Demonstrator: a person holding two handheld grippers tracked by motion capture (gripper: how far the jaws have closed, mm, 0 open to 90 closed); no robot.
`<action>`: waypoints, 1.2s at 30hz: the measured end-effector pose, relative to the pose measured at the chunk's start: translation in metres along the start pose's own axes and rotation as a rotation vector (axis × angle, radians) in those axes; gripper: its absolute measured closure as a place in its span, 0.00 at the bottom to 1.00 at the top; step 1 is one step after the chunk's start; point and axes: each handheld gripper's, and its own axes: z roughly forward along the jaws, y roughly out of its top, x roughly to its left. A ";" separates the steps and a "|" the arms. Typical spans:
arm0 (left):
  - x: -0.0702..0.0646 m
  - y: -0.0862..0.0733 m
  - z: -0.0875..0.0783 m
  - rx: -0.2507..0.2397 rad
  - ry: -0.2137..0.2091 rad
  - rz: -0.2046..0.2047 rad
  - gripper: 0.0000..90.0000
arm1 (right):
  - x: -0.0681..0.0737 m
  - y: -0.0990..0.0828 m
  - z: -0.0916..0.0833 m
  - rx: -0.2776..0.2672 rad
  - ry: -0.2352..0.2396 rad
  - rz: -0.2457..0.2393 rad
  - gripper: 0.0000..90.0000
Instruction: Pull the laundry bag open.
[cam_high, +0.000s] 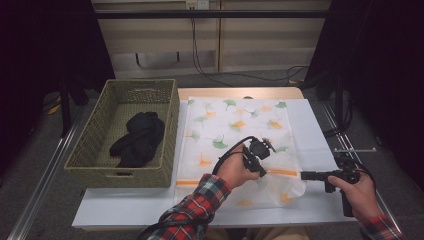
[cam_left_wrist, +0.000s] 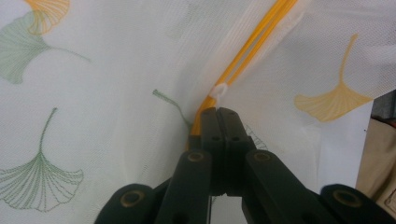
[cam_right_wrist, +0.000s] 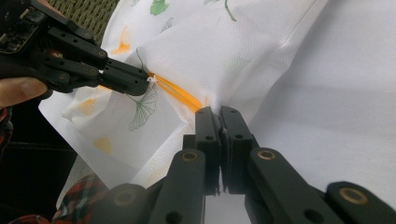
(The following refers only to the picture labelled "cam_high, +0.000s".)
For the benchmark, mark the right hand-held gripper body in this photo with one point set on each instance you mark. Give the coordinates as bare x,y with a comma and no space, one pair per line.
346,168

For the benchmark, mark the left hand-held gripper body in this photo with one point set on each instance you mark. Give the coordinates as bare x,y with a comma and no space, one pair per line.
258,150

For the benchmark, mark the person's left hand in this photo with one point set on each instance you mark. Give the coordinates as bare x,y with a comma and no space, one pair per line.
233,171

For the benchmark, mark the aluminium floor rail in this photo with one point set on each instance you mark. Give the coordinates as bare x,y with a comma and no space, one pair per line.
40,190
346,140

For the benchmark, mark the black wall bracket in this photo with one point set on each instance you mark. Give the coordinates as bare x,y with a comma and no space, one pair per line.
178,56
137,59

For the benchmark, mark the black metal stand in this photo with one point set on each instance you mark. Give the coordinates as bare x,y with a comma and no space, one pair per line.
339,100
65,110

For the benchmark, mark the black curtain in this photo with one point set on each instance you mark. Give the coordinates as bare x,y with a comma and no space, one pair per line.
383,66
40,50

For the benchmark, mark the yellow floor object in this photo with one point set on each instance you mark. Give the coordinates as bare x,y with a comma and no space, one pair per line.
53,110

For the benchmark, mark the black garment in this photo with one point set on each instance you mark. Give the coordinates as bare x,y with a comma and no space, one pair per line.
140,140

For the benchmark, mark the white leaf-print laundry bag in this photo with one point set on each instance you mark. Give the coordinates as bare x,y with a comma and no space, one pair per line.
233,116

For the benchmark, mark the white table cover sheet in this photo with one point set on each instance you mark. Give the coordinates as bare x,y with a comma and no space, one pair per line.
133,206

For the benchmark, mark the green woven basket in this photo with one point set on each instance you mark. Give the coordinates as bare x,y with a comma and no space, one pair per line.
100,133

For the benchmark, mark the white wall socket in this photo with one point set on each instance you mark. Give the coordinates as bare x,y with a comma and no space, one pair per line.
197,4

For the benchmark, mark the black metal crossbar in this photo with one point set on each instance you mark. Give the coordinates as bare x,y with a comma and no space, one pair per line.
200,14

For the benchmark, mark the person's right hand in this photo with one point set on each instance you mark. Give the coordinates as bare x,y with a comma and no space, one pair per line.
365,196

